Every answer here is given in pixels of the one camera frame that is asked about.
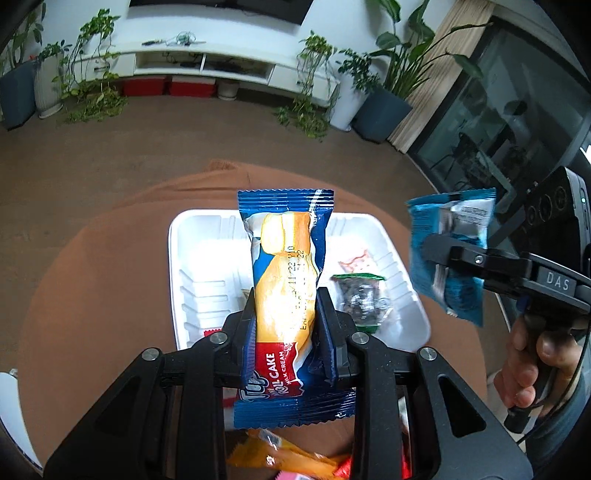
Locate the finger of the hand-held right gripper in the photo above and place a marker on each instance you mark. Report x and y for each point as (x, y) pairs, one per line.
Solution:
(475, 265)

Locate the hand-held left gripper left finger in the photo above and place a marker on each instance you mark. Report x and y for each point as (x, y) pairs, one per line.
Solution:
(249, 350)

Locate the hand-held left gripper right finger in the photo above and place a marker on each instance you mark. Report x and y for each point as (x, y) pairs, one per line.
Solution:
(325, 350)

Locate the red white snack packet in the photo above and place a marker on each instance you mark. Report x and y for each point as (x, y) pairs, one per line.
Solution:
(212, 332)

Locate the green snack packet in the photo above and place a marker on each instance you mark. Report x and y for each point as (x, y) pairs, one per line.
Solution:
(360, 297)

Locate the teal snack packet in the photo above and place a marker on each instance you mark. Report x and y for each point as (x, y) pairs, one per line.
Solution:
(427, 217)

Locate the blue roll cake packet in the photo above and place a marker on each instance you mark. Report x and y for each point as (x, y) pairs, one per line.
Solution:
(281, 258)

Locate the white foam tray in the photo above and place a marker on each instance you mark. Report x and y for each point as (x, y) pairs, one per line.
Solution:
(207, 258)

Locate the orange snack packet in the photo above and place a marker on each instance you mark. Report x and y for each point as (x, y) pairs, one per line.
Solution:
(277, 454)

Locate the pink snack packet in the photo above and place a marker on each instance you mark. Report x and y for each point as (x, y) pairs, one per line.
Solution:
(288, 476)

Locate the person's right forearm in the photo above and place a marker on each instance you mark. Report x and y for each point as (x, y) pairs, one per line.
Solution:
(570, 415)

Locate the person's right hand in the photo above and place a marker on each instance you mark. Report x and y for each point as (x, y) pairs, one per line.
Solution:
(519, 369)

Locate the glass sliding door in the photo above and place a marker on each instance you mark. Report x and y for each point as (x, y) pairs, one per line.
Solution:
(498, 115)

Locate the large-leaf plant blue pot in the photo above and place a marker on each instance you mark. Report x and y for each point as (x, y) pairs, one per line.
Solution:
(383, 115)

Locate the beige curtain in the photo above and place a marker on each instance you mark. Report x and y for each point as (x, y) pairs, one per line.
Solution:
(438, 83)

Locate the bushy plant white pot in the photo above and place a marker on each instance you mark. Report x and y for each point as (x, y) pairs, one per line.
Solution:
(348, 106)

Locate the trailing vine plant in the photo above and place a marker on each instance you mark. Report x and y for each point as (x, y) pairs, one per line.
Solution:
(309, 110)
(92, 92)

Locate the white television cabinet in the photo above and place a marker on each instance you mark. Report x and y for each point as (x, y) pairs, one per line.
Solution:
(240, 50)

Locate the small plant white ribbed pot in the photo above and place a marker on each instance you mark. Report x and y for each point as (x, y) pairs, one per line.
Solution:
(48, 87)

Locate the tall leafy plant blue pot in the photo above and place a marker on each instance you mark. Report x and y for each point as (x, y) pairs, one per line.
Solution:
(16, 92)

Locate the wall television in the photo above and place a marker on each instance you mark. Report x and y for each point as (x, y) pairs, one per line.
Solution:
(221, 7)

